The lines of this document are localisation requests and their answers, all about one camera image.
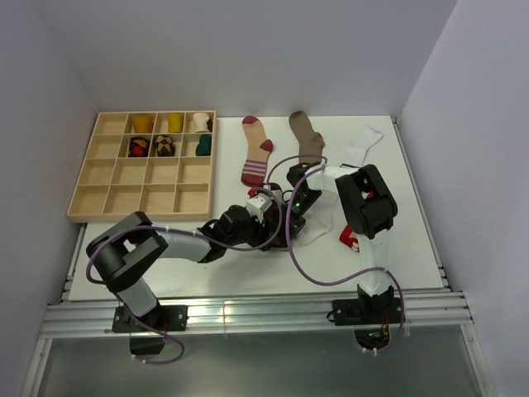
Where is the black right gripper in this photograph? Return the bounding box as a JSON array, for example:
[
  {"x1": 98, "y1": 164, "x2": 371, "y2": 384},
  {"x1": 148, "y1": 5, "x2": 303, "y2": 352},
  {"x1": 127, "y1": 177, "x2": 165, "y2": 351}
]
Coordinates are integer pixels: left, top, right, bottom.
[{"x1": 273, "y1": 189, "x2": 323, "y2": 246}]

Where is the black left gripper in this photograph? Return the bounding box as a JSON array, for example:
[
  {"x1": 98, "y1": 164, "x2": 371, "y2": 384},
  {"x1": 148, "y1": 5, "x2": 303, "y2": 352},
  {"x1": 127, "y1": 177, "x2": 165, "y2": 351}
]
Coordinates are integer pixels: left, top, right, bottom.
[{"x1": 226, "y1": 210, "x2": 279, "y2": 251}]

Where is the dark brown striped sock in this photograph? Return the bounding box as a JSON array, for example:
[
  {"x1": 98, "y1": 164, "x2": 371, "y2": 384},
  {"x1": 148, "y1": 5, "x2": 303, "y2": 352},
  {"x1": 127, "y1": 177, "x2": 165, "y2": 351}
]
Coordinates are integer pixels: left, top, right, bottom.
[{"x1": 258, "y1": 203, "x2": 290, "y2": 251}]

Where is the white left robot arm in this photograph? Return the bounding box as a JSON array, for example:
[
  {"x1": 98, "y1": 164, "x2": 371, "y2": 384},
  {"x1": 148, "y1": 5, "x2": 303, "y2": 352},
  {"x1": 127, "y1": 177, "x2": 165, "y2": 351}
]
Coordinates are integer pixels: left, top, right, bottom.
[{"x1": 86, "y1": 205, "x2": 282, "y2": 330}]

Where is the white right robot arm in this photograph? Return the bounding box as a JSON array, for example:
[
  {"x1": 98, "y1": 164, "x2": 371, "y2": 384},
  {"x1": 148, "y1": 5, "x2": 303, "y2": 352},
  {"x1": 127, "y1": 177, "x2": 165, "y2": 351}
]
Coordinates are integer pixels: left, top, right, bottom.
[{"x1": 284, "y1": 163, "x2": 405, "y2": 323}]

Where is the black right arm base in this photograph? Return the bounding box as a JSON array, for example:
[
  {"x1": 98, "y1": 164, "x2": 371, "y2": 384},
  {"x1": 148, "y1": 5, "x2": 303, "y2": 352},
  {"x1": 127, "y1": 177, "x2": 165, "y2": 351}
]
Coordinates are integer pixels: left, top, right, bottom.
[{"x1": 326, "y1": 296, "x2": 404, "y2": 352}]

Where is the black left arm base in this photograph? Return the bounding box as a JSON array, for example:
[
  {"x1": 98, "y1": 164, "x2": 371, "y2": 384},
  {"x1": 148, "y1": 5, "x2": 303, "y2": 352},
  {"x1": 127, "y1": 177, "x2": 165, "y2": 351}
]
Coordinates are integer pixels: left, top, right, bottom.
[{"x1": 111, "y1": 304, "x2": 188, "y2": 357}]

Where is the plain white sock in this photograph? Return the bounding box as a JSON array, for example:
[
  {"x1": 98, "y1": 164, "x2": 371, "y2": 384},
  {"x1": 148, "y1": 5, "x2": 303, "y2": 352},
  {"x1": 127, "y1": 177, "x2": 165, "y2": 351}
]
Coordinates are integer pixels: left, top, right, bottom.
[{"x1": 294, "y1": 192, "x2": 338, "y2": 246}]

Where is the tan brown sock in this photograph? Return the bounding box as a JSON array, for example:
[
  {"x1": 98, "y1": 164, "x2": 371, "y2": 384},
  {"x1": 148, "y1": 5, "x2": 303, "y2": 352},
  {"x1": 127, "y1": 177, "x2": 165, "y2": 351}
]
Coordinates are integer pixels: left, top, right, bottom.
[{"x1": 288, "y1": 111, "x2": 325, "y2": 165}]

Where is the beige maroon striped sock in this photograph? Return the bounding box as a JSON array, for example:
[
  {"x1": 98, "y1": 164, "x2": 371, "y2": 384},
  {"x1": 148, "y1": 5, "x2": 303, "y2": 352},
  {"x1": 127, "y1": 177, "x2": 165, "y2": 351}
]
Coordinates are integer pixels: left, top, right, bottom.
[{"x1": 241, "y1": 116, "x2": 274, "y2": 188}]

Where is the red patterned sock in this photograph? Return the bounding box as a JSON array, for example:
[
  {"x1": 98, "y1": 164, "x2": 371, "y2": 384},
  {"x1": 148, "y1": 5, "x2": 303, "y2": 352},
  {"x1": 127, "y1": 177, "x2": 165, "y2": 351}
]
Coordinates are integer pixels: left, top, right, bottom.
[{"x1": 339, "y1": 226, "x2": 360, "y2": 252}]

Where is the white black-striped sock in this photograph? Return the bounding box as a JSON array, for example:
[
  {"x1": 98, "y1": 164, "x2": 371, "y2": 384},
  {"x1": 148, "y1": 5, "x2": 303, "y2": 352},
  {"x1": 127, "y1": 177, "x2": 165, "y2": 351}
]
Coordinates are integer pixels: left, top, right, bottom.
[{"x1": 340, "y1": 125, "x2": 384, "y2": 167}]

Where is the teal rolled sock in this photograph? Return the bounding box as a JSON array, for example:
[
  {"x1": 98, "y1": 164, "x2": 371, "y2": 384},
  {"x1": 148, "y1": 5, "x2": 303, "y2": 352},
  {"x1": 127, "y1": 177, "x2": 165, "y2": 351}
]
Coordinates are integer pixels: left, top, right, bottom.
[{"x1": 195, "y1": 134, "x2": 212, "y2": 156}]

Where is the wooden compartment tray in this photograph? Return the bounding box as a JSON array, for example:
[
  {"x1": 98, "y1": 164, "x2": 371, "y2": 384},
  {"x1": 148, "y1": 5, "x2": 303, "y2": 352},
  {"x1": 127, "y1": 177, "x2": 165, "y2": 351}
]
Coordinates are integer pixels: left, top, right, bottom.
[{"x1": 67, "y1": 110, "x2": 217, "y2": 223}]

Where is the argyle brown rolled sock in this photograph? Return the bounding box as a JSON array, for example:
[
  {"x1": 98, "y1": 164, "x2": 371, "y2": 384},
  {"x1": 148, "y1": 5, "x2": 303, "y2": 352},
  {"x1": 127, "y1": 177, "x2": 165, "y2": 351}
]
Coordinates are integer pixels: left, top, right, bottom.
[{"x1": 154, "y1": 135, "x2": 175, "y2": 157}]

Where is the cream rolled sock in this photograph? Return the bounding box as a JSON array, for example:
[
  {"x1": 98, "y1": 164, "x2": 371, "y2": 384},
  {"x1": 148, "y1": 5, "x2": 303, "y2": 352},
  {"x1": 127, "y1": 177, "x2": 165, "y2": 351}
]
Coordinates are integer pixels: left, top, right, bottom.
[{"x1": 193, "y1": 112, "x2": 213, "y2": 133}]

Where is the yellow rolled sock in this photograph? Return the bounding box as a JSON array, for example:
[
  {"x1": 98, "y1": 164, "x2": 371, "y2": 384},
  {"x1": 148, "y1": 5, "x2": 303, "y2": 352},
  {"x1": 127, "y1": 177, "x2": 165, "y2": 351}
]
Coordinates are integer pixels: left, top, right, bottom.
[{"x1": 168, "y1": 112, "x2": 184, "y2": 133}]

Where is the argyle red rolled sock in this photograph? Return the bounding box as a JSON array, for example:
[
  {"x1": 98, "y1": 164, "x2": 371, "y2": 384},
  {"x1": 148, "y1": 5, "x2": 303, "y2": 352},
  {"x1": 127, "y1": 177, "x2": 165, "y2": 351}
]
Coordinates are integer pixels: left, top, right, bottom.
[{"x1": 127, "y1": 136, "x2": 150, "y2": 158}]

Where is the orange rolled sock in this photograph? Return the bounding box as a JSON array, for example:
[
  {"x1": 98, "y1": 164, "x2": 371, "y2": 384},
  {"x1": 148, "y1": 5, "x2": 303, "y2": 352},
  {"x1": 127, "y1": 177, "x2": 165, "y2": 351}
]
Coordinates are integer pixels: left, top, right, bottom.
[{"x1": 131, "y1": 113, "x2": 154, "y2": 134}]

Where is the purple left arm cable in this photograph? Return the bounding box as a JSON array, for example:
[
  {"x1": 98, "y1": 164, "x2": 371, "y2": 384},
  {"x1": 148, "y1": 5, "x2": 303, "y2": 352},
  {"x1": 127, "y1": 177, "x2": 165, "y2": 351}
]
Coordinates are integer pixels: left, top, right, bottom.
[{"x1": 84, "y1": 184, "x2": 290, "y2": 366}]

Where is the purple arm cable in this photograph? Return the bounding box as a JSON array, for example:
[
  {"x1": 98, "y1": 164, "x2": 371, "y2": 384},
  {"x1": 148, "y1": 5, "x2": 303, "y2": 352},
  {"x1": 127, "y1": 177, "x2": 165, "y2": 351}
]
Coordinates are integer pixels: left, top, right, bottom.
[
  {"x1": 84, "y1": 184, "x2": 290, "y2": 366},
  {"x1": 266, "y1": 155, "x2": 408, "y2": 356}
]

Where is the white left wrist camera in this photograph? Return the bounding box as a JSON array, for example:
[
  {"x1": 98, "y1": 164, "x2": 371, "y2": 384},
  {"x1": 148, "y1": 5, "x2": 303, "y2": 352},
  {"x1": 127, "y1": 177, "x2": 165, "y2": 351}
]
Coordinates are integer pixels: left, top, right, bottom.
[{"x1": 245, "y1": 187, "x2": 281, "y2": 223}]

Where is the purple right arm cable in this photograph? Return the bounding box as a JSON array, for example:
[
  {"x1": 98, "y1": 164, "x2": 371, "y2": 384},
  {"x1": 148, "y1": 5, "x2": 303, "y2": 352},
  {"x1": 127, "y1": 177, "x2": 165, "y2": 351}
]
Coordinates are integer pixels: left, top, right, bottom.
[{"x1": 266, "y1": 155, "x2": 408, "y2": 356}]

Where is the aluminium frame rail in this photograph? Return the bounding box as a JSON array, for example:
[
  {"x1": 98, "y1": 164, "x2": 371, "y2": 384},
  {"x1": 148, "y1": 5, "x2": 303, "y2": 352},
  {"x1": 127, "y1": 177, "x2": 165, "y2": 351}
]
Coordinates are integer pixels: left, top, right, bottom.
[{"x1": 39, "y1": 291, "x2": 474, "y2": 339}]

